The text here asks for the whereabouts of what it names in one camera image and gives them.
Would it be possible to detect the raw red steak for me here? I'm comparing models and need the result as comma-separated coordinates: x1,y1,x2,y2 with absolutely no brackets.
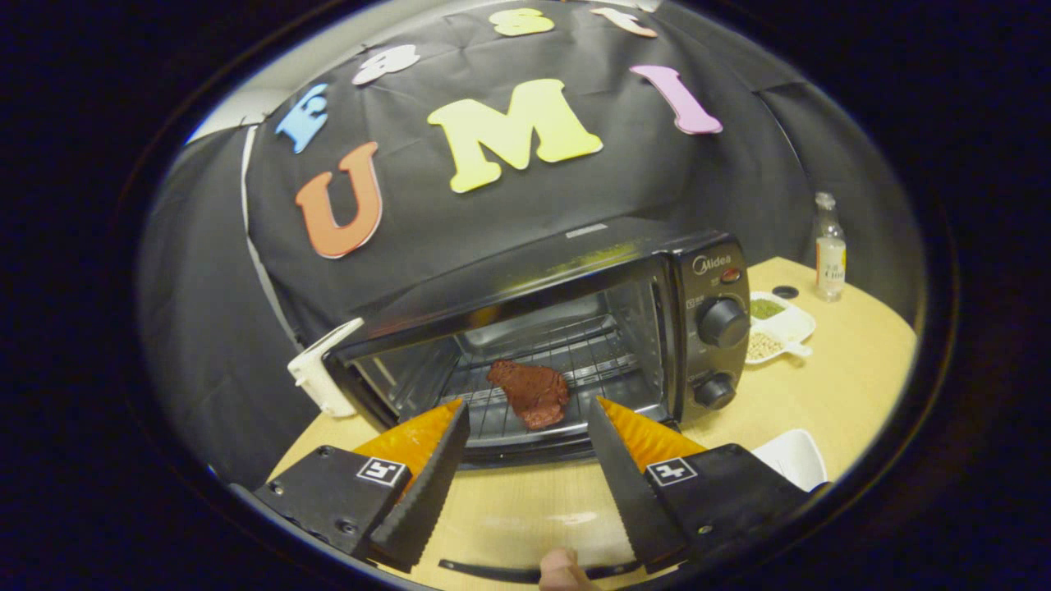
486,360,570,431

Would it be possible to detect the white pop-up toaster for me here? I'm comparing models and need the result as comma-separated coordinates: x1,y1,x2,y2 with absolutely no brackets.
287,318,365,418

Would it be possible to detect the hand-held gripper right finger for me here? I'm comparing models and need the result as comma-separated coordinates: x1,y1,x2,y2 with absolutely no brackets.
587,396,828,574

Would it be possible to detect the small white rectangular tray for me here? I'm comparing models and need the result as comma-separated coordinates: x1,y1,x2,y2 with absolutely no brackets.
751,428,828,492

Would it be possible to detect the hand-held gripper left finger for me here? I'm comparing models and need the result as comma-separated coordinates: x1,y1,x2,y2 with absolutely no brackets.
250,399,471,574

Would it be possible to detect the clear plastic bottle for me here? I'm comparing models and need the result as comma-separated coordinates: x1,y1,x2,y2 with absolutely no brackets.
815,192,847,303

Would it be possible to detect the black toaster oven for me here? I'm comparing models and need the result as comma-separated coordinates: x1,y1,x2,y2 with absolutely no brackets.
323,218,752,585

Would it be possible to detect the white divided dish with beans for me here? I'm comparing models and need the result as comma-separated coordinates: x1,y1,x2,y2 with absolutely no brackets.
746,291,817,365

